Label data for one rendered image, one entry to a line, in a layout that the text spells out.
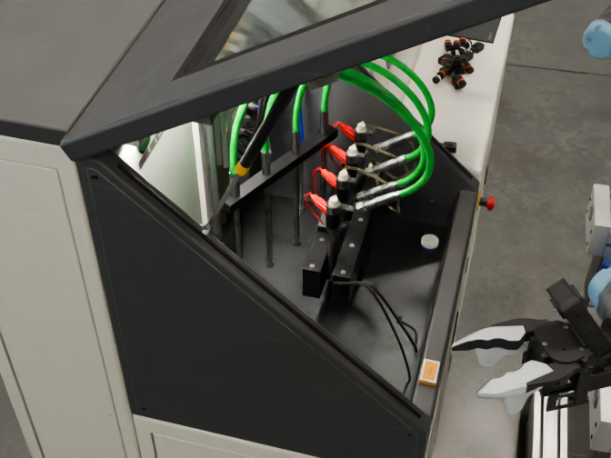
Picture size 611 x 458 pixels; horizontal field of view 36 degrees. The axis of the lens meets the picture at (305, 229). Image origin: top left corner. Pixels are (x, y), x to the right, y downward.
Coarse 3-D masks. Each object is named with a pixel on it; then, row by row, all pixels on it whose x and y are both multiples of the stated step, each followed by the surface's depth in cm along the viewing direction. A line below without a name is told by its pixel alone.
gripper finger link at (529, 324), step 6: (522, 318) 115; (528, 318) 115; (492, 324) 115; (498, 324) 115; (504, 324) 115; (510, 324) 115; (516, 324) 115; (522, 324) 115; (528, 324) 114; (534, 324) 114; (528, 330) 114; (534, 330) 114; (528, 336) 114; (534, 336) 114
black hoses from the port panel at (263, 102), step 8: (264, 104) 197; (264, 112) 198; (256, 120) 196; (248, 128) 210; (256, 128) 197; (240, 136) 209; (248, 136) 209; (240, 144) 207; (248, 144) 200; (240, 152) 205
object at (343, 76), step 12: (360, 84) 158; (384, 96) 159; (240, 108) 169; (396, 108) 159; (240, 120) 171; (408, 120) 160; (420, 132) 161; (432, 156) 165; (432, 168) 166; (420, 180) 169; (408, 192) 171
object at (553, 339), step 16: (608, 320) 115; (544, 336) 112; (560, 336) 112; (576, 336) 112; (608, 336) 114; (528, 352) 115; (544, 352) 110; (560, 352) 110; (576, 352) 110; (608, 352) 113; (592, 368) 110; (608, 368) 115; (576, 384) 112; (592, 384) 115; (608, 384) 116; (576, 400) 113
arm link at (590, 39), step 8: (608, 8) 185; (600, 16) 183; (608, 16) 180; (592, 24) 182; (600, 24) 180; (608, 24) 179; (592, 32) 180; (600, 32) 179; (608, 32) 178; (584, 40) 183; (592, 40) 181; (600, 40) 180; (608, 40) 179; (592, 48) 182; (600, 48) 181; (608, 48) 180; (600, 56) 182; (608, 56) 181
